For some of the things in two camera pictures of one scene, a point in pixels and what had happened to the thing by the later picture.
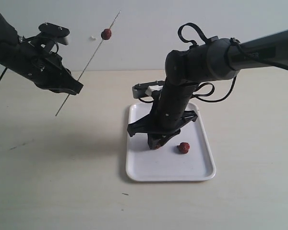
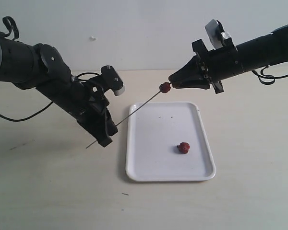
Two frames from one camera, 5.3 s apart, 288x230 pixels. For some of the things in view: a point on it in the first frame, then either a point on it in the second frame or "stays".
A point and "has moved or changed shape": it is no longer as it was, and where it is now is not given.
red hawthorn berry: x=106 y=34 has moved or changed shape
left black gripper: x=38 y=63 -> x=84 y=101
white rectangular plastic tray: x=166 y=163 stays
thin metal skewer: x=82 y=73 -> x=96 y=141
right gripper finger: x=154 y=141 -> x=193 y=70
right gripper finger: x=164 y=141 -> x=194 y=83
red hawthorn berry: x=183 y=147 stays
